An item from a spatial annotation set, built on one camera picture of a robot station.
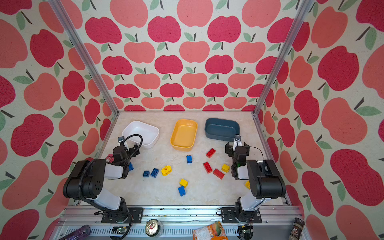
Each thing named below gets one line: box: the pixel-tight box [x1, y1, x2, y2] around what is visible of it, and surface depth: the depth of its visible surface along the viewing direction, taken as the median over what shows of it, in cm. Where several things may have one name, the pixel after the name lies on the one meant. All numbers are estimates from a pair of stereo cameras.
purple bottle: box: [58, 224, 91, 240], surface depth 69 cm
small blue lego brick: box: [143, 170, 150, 178], surface depth 90 cm
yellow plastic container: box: [170, 119, 198, 152], surface depth 107 cm
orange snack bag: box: [192, 220, 229, 240], surface depth 69 cm
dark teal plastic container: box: [205, 117, 240, 142], surface depth 110 cm
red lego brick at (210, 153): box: [206, 148, 216, 159], surface depth 98 cm
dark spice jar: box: [288, 217, 305, 240], surface depth 70 cm
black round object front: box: [237, 224, 254, 240], surface depth 73 cm
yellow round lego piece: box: [161, 165, 173, 177], surface depth 90 cm
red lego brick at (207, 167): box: [203, 161, 213, 174], surface depth 91 cm
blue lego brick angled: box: [150, 168, 160, 178], surface depth 90 cm
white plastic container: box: [122, 120, 160, 149], surface depth 108 cm
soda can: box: [145, 218, 163, 238], surface depth 64 cm
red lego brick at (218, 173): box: [213, 168, 225, 180], surface depth 89 cm
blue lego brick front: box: [178, 186, 186, 197], surface depth 82 cm
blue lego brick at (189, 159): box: [186, 154, 193, 164], surface depth 95 cm
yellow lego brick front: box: [179, 178, 188, 189], surface depth 85 cm
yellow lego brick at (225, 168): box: [221, 164, 231, 173], surface depth 92 cm
